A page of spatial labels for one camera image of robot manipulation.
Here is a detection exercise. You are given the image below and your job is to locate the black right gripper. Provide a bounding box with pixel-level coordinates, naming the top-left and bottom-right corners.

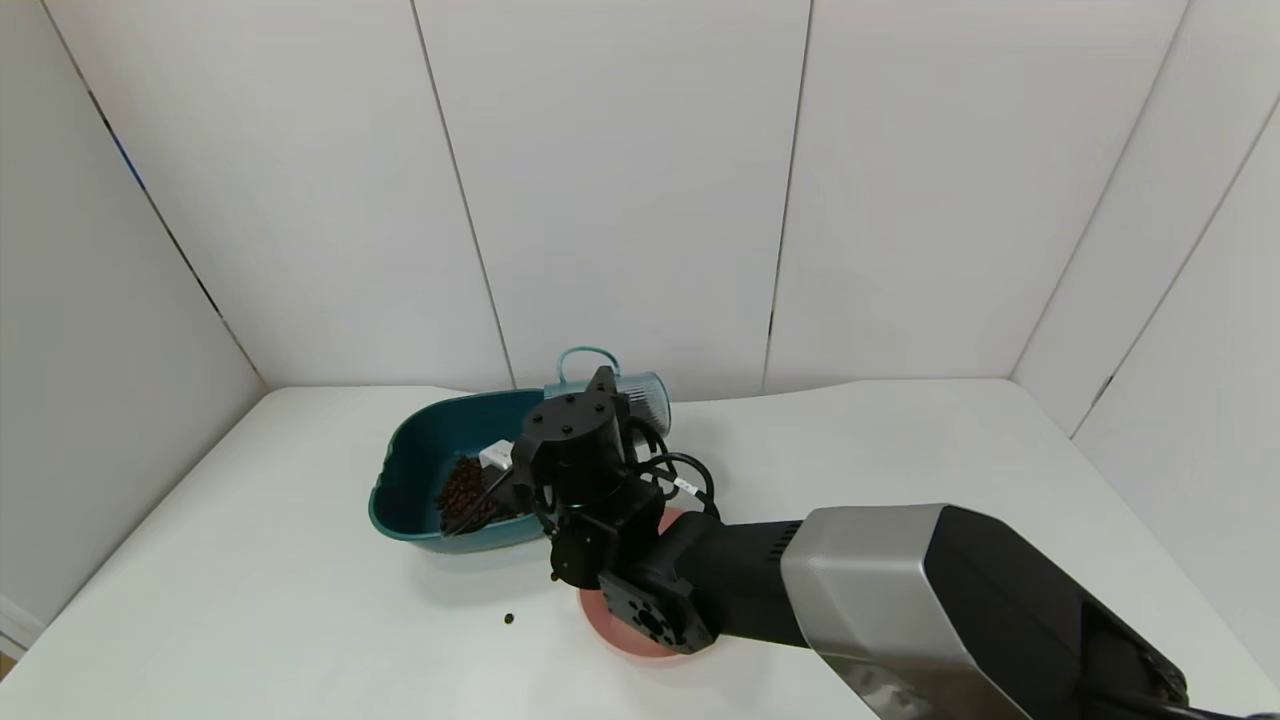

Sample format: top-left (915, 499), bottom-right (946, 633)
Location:
top-left (438, 454), bottom-right (541, 538)

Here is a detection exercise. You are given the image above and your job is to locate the pile of brown coffee beans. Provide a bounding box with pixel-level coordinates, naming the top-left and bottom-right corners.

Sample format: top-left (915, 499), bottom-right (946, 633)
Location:
top-left (436, 454), bottom-right (523, 537)

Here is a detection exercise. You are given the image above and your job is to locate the clear blue ribbed cup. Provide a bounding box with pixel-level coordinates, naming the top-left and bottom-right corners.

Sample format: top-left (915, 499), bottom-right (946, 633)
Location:
top-left (543, 346), bottom-right (674, 438)

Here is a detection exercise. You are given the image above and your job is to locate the pink round bowl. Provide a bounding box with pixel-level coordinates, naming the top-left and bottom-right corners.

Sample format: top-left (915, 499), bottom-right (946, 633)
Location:
top-left (579, 507), bottom-right (723, 663)

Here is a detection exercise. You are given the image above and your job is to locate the teal square plastic basin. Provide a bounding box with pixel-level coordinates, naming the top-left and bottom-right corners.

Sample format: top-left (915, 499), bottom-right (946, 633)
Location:
top-left (369, 389), bottom-right (591, 555)

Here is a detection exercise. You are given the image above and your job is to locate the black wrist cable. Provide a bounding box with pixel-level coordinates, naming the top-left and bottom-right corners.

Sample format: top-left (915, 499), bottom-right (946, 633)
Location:
top-left (625, 414), bottom-right (723, 523)

